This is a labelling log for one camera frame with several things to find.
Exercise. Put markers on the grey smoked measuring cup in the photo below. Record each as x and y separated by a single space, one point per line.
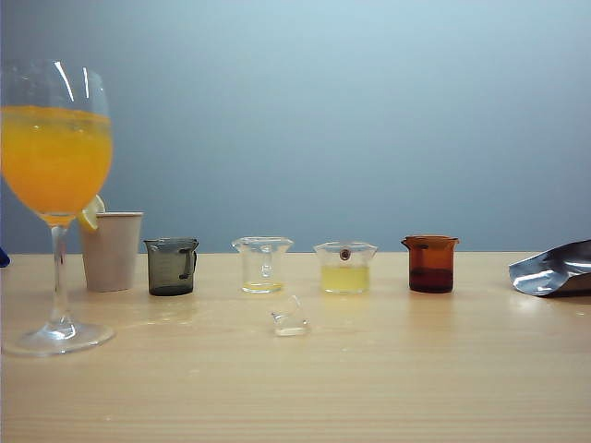
166 267

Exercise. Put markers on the clear glass measuring cup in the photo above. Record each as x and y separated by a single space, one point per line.
261 267

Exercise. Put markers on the amber glass measuring cup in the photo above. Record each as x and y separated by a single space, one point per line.
430 267

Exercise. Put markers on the blue cloth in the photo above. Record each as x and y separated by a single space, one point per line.
3 258

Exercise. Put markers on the yellow lemon slice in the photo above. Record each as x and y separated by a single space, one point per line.
91 217

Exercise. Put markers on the wine glass with orange juice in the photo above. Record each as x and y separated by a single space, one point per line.
51 157

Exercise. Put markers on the silver foil bag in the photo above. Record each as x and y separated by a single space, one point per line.
554 272

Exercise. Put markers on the white paper cup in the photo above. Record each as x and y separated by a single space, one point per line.
113 249

